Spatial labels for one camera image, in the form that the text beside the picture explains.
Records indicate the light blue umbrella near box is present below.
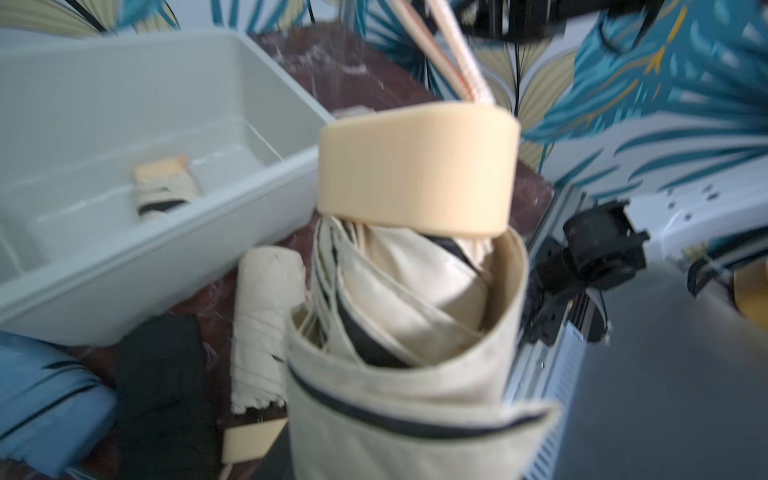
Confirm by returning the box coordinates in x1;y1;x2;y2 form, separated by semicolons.
1;332;117;478

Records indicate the white plastic storage box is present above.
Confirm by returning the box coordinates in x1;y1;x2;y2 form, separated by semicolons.
1;30;332;346

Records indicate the beige umbrella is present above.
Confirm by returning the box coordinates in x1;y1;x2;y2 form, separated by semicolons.
220;245;307;466
285;1;560;479

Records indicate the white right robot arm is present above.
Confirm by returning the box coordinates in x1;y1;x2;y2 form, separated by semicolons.
523;182;767;345

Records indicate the black folded umbrella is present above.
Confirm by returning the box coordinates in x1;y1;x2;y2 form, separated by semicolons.
115;315;219;479

